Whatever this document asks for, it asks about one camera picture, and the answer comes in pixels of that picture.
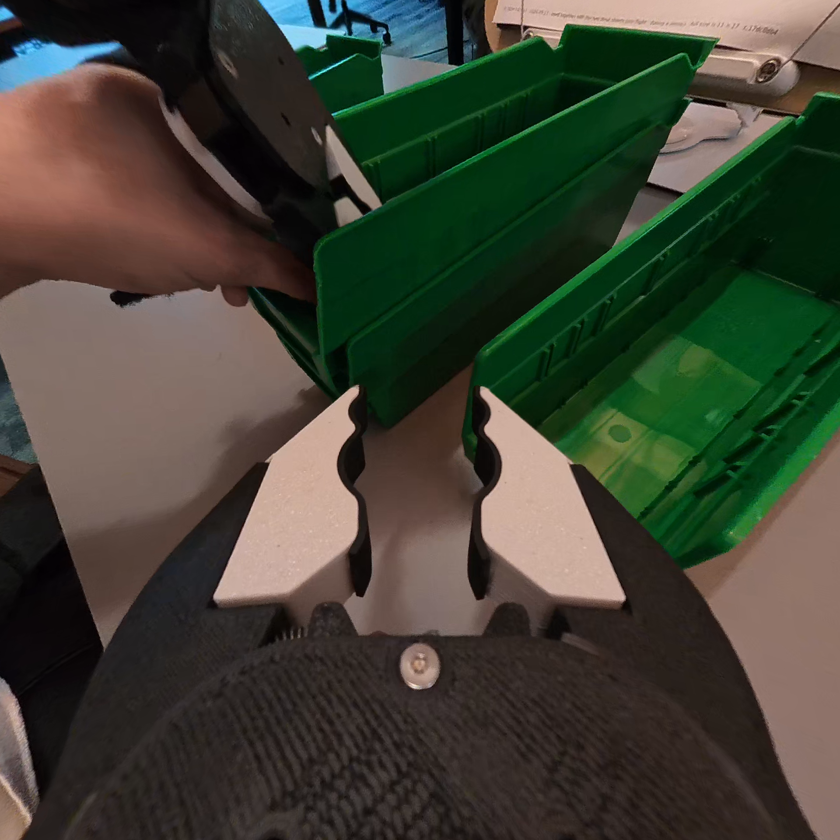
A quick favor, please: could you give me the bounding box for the person's left hand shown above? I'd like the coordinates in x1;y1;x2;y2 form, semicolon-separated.
0;64;317;307

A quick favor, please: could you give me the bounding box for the instruction sheet on clipboard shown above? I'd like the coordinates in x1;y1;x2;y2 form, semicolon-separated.
482;0;840;194

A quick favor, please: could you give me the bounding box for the black office chair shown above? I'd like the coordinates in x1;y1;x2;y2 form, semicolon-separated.
308;0;392;46

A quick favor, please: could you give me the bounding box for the wire page holder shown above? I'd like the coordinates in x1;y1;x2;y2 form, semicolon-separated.
753;12;840;84

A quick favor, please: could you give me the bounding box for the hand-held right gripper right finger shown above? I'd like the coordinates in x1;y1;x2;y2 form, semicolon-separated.
467;386;626;626

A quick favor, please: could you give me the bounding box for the printed instruction sheet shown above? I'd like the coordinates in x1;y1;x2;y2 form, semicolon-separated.
493;0;840;68

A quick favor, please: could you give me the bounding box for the pale desk with cable slot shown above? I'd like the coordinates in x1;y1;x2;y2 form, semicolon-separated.
0;25;840;840

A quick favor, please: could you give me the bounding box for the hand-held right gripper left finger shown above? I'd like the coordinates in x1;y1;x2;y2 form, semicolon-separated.
213;385;374;626

